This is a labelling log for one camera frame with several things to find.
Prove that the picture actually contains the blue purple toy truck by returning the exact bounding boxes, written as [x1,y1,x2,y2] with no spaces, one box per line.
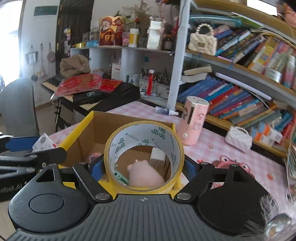
[86,152,101,164]

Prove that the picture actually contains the large pink plush toy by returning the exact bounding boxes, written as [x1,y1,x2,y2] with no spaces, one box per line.
[127,160,165,188]

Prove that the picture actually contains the yellow tape roll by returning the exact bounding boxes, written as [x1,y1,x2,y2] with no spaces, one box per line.
[104,120,185,195]

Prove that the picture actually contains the grey chair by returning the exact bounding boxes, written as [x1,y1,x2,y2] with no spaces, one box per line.
[1,78,40,137]

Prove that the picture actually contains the yellow cardboard box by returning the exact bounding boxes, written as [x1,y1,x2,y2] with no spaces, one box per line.
[60,111,182,197]

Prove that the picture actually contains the white quilted purse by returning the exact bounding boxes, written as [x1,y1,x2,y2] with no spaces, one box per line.
[225,126,253,153]

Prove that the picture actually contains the pink cylindrical container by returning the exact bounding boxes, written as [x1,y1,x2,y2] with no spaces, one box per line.
[176,96,209,146]

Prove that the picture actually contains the small white glue bottle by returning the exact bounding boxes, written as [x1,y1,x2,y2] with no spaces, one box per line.
[154,106,179,116]

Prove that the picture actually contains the row of leaning books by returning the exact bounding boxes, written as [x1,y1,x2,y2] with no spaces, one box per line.
[177,75,295,138]

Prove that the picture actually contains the orange white box lower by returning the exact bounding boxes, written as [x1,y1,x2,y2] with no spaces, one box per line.
[250,129,275,147]

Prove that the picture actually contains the orange white box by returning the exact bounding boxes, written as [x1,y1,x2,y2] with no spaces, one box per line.
[257,122,283,144]
[250,129,275,147]

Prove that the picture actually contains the black keyboard piano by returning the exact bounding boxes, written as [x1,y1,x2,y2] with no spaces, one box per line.
[41,74,141,117]

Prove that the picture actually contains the pink cartoon desk mat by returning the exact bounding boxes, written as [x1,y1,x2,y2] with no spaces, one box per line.
[50,101,289,205]

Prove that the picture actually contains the red paper packets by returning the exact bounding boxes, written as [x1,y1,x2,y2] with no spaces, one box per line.
[53,73,122,97]

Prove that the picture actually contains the orange white box upper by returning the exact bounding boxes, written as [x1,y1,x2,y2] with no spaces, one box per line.
[257,122,283,144]

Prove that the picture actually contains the brown crumpled cloth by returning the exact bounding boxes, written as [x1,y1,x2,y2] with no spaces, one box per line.
[60,55,91,79]

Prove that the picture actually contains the wooden white bookshelf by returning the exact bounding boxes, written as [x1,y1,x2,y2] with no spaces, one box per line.
[167,1,295,157]

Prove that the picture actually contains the red fortune god box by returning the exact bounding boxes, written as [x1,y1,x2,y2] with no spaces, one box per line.
[99,16,124,46]

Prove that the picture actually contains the cream pearl handle handbag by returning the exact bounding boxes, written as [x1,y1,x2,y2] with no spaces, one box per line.
[188,23,218,56]

